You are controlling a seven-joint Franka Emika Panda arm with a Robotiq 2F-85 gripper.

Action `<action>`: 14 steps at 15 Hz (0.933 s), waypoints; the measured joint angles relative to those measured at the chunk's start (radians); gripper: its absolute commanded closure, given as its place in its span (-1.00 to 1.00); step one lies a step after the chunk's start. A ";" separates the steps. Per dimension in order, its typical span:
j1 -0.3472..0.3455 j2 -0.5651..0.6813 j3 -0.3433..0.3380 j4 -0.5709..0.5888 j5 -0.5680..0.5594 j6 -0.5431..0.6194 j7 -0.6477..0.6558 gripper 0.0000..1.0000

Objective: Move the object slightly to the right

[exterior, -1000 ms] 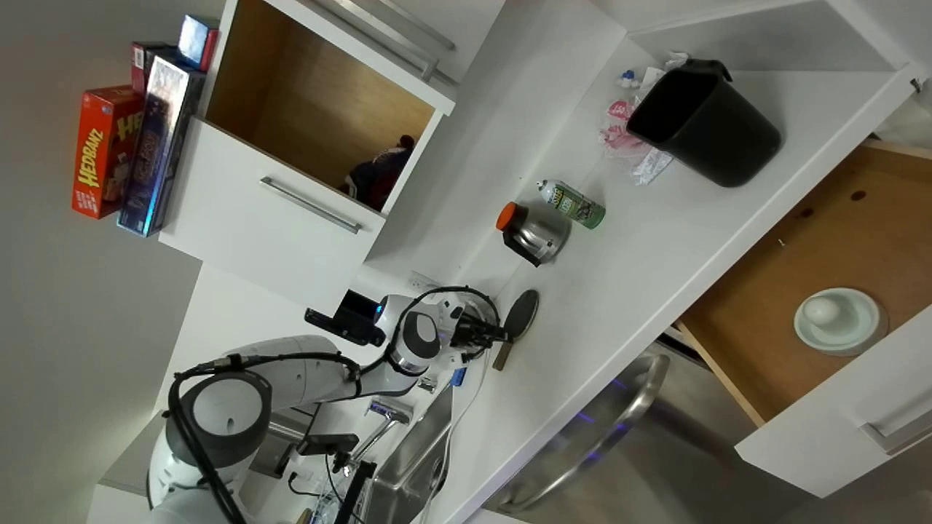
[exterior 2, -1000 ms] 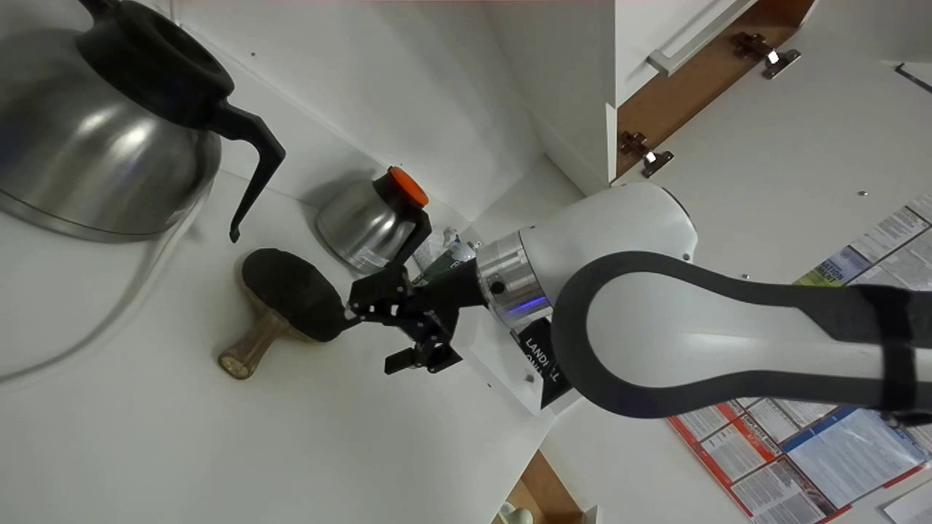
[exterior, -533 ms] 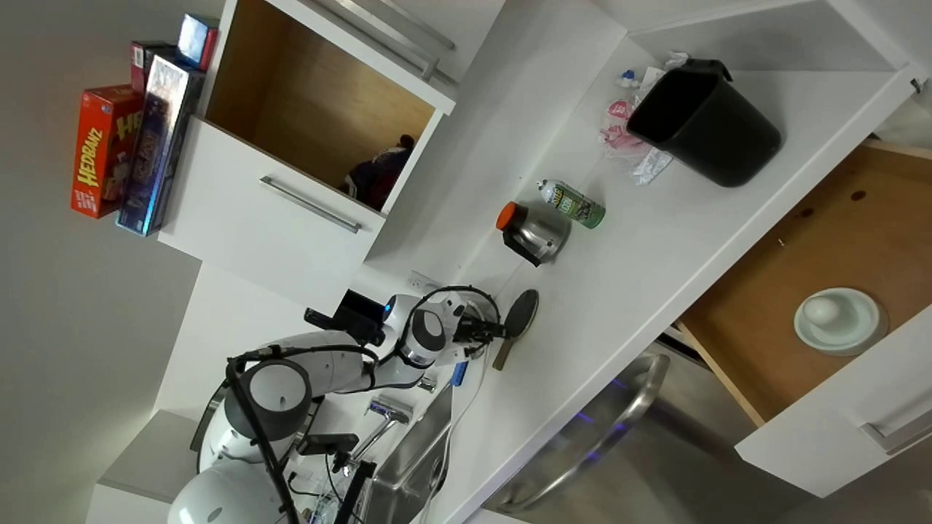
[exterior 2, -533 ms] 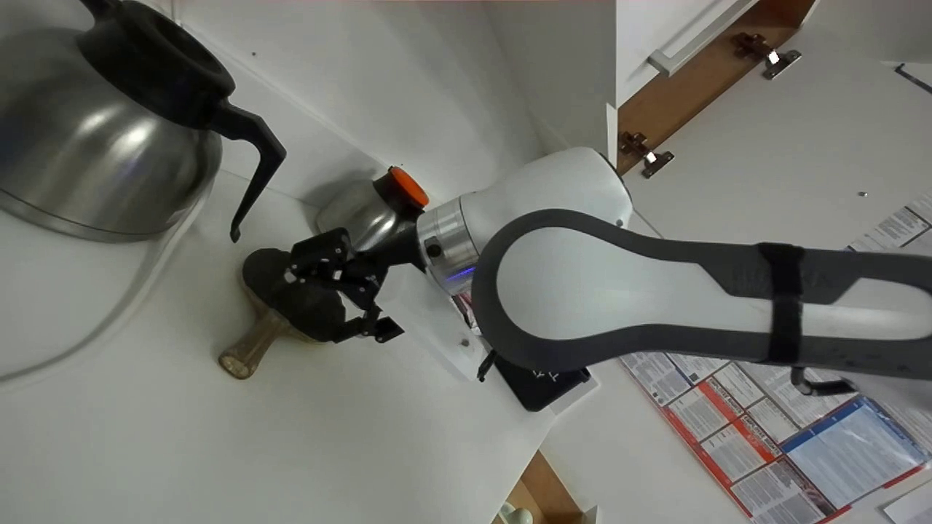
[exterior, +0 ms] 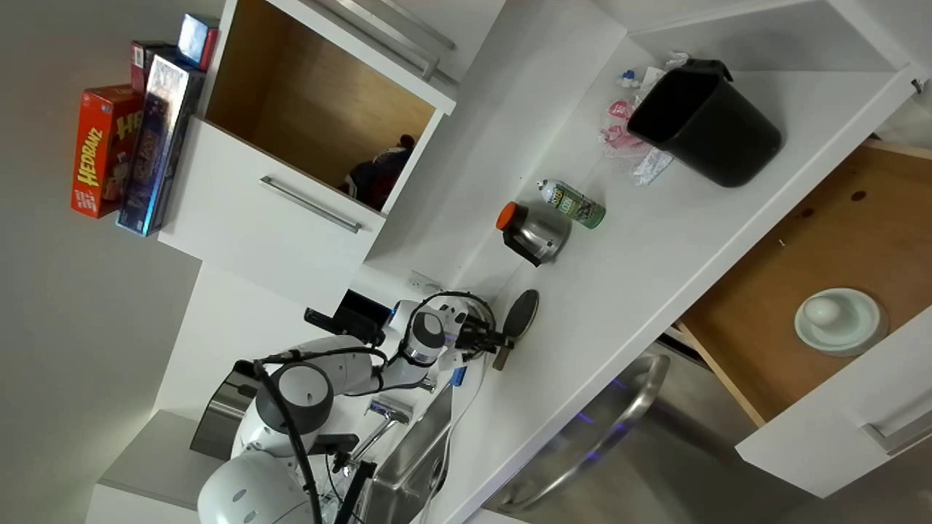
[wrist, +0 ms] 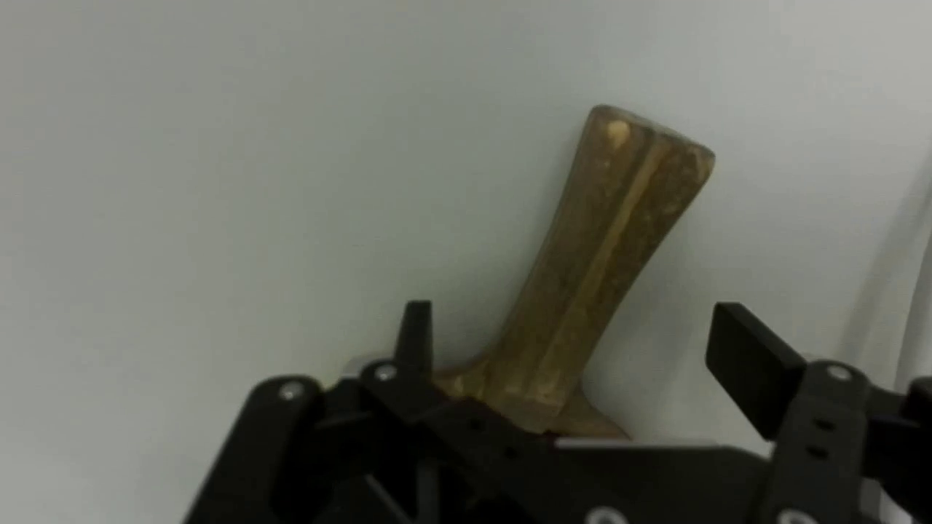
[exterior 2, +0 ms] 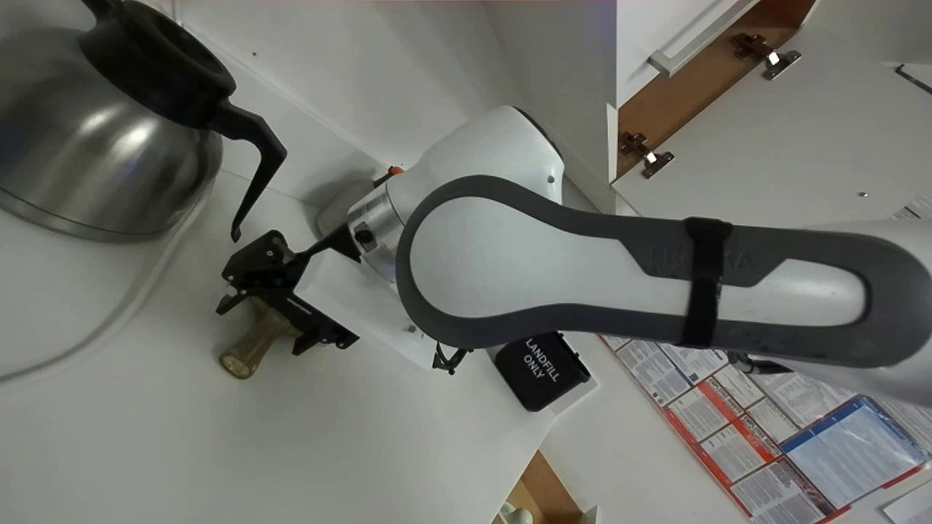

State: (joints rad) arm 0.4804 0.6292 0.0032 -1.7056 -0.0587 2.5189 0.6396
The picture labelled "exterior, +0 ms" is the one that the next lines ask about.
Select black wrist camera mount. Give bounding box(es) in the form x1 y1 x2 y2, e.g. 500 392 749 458
299 289 393 343

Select dark object inside cabinet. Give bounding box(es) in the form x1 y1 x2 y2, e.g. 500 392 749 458
335 132 418 213

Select pale green bowl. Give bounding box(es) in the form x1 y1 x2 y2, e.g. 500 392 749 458
788 283 885 356

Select small steel carafe orange lid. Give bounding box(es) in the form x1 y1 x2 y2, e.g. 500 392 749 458
492 199 577 272

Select silver drawer bar handle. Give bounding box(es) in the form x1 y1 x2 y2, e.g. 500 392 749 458
859 384 932 458

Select white sachet packet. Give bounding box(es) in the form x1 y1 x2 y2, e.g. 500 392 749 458
631 146 674 189

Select small blue white packet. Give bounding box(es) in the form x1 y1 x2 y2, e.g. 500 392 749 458
613 62 650 93

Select blue red game box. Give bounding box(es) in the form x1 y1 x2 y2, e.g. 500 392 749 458
173 10 220 72

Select black paddle with wooden handle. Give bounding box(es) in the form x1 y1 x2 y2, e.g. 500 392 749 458
489 286 542 376

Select dark shiny metal container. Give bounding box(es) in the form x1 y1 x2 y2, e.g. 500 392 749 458
185 356 262 462

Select silver cabinet bar handle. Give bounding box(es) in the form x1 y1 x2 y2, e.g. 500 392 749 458
256 171 370 238
303 0 460 84

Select red board game box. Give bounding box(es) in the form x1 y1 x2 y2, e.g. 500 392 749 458
67 84 149 221

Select blue purple board game box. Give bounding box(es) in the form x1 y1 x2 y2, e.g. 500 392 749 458
114 52 207 242

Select open wooden drawer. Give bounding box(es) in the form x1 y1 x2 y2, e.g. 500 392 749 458
669 139 932 503

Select black landfill bin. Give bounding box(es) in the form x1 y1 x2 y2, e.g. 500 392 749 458
623 55 785 193

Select dark red game box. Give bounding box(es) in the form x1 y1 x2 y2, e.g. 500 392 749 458
128 39 185 97

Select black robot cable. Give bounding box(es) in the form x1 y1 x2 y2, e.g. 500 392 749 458
230 343 390 524

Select pink sachet packets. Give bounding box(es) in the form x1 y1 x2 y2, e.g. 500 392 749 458
596 91 651 154

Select white wall cabinet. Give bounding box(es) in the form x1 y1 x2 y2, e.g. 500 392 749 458
153 0 513 318

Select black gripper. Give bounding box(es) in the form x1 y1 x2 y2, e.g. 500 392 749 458
438 301 508 362

